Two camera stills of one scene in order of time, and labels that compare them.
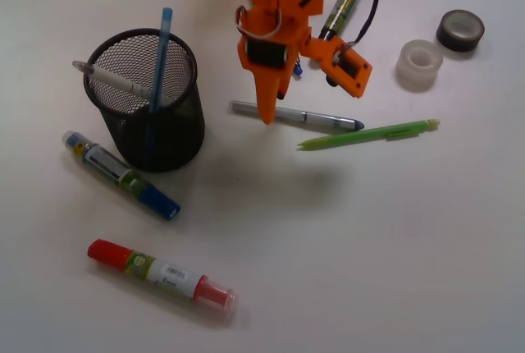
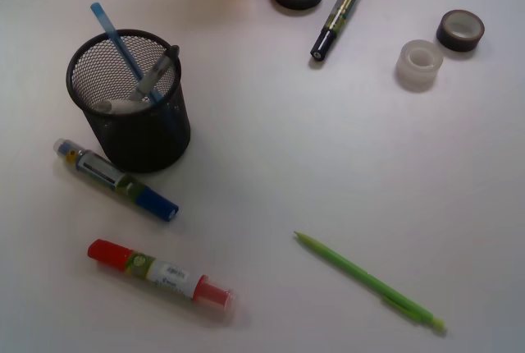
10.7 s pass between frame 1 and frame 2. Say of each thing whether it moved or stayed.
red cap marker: stayed
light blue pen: moved
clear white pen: moved
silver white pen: moved
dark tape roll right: stayed
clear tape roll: stayed
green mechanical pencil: moved
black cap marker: stayed
